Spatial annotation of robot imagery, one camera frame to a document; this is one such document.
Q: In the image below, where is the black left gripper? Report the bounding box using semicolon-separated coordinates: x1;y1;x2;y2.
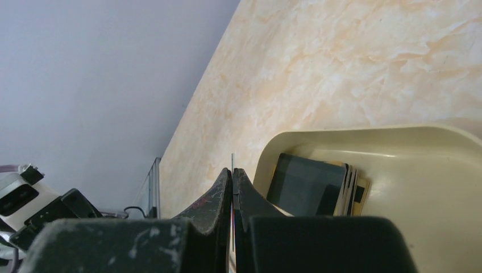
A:
9;188;103;251

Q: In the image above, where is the gold VIP card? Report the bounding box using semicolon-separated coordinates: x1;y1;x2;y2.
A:
326;162;370;216

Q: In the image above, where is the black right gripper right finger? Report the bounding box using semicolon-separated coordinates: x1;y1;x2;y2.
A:
232;168;417;272

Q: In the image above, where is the black credit card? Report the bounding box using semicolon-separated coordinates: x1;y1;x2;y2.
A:
267;154;348;216

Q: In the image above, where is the beige oval tray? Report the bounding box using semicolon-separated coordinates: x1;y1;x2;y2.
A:
254;125;481;272

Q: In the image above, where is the aluminium frame rail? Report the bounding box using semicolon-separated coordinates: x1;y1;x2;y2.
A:
132;157;161;218

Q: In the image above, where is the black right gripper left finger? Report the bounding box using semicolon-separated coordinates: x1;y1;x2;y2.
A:
20;168;232;272

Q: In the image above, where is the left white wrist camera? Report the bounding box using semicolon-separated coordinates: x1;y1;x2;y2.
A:
1;164;61;233

